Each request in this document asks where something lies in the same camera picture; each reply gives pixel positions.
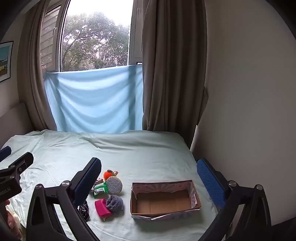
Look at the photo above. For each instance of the silver glitter yellow sponge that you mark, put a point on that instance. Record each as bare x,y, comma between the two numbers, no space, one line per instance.
113,185

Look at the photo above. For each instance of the black printed satin cloth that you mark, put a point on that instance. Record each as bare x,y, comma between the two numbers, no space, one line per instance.
84,211

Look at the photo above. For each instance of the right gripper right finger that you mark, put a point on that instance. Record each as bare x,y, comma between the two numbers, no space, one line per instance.
254,221

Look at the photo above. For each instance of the magenta leather pouch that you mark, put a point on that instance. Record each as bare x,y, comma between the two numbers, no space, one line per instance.
101,209

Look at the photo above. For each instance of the beige headboard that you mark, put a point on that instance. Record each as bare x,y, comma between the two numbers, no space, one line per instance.
15,122

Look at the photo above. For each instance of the grey fuzzy sock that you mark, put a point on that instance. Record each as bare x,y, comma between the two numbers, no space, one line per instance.
114,204

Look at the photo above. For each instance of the light blue hanging cloth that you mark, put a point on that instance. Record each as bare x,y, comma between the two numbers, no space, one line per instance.
107,100

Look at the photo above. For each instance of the green wet wipes pack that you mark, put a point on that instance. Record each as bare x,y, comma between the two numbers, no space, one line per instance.
100,189

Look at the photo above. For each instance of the orange pompom plush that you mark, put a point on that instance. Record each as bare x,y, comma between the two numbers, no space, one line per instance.
109,173

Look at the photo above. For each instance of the framed wall picture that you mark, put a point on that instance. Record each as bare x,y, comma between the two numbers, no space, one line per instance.
5,60

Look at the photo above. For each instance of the window with white frame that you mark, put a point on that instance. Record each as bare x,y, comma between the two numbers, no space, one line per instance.
83,35

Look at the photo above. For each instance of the brown curtain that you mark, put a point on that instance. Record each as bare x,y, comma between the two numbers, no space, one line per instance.
174,54
30,79

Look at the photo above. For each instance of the patterned cardboard box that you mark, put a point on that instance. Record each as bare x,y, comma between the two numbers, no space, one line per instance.
155,201

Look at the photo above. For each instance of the brown left curtain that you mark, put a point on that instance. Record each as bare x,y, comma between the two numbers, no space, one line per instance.
30,79

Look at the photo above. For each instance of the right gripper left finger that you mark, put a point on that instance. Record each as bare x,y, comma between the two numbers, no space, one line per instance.
43,222

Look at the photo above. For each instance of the pink fabric garment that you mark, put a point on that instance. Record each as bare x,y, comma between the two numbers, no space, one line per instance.
97,182

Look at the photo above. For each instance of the brown right curtain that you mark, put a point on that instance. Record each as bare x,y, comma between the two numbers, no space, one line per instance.
174,54

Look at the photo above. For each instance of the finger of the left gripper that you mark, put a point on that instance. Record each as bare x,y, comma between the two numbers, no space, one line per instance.
17,167
5,152

